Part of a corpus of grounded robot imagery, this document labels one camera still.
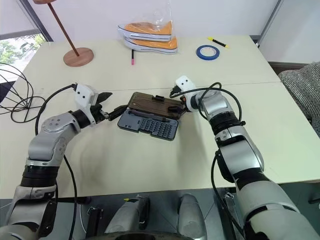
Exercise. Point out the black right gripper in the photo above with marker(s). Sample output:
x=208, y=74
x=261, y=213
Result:
x=175, y=91

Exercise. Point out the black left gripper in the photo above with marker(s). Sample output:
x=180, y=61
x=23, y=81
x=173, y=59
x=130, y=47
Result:
x=98, y=112

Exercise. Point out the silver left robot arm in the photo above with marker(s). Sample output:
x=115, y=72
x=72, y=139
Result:
x=47, y=140

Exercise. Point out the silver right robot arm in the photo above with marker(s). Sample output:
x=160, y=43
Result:
x=250, y=155

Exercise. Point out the dark screwdriver bit case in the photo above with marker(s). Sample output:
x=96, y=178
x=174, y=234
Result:
x=150, y=127

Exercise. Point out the black pen with pink cap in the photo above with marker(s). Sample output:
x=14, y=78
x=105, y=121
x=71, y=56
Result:
x=132, y=57

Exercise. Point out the blue tape roll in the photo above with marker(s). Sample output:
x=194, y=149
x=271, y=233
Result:
x=200, y=55

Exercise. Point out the wooden lamp stand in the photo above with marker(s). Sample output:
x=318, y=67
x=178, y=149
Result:
x=78, y=58

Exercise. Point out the orange canvas shoe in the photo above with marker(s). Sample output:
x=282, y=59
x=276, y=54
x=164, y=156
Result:
x=147, y=30
x=155, y=45

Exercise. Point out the black and yellow marker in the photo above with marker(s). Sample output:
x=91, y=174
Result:
x=218, y=42

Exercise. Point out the orange sneakers in bag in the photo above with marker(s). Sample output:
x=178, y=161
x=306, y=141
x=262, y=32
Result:
x=162, y=15

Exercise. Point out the grey rounded cover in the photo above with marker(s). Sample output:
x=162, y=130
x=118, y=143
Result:
x=127, y=217
x=191, y=215

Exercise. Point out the grey striped fabric cushion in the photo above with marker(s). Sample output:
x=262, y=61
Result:
x=302, y=87

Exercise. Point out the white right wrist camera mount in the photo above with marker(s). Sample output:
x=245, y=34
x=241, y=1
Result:
x=185, y=82

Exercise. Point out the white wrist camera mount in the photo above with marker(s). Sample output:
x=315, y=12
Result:
x=185, y=82
x=85, y=93

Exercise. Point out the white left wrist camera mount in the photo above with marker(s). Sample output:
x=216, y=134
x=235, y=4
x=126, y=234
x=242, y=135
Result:
x=85, y=93

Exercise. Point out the dark window frame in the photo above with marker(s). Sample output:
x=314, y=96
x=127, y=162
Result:
x=42, y=27

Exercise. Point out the black bracket under table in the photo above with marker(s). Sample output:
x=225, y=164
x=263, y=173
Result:
x=95, y=222

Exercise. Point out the grey metal post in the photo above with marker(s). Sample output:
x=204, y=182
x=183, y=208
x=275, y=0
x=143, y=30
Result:
x=271, y=22

